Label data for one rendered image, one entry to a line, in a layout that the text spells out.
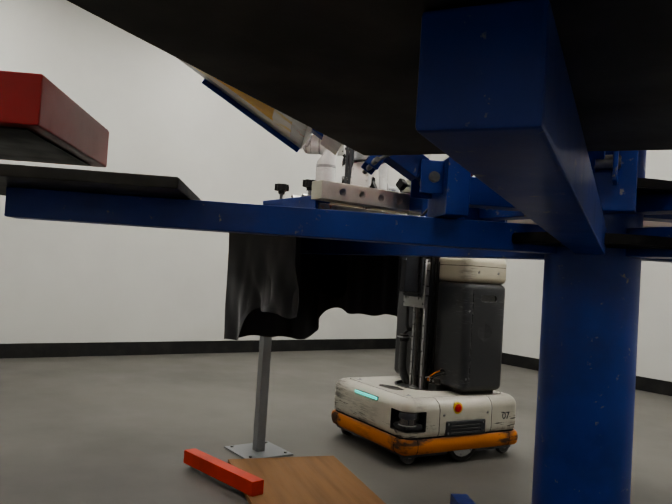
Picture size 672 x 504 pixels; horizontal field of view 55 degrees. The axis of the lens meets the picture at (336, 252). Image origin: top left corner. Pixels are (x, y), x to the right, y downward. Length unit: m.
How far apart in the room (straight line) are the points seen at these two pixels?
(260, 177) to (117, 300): 1.73
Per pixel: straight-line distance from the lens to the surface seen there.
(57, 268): 5.47
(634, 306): 1.49
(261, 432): 2.89
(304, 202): 1.85
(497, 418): 3.10
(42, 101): 1.24
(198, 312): 5.87
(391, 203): 1.86
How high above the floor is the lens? 0.80
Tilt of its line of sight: 2 degrees up
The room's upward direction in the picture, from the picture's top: 4 degrees clockwise
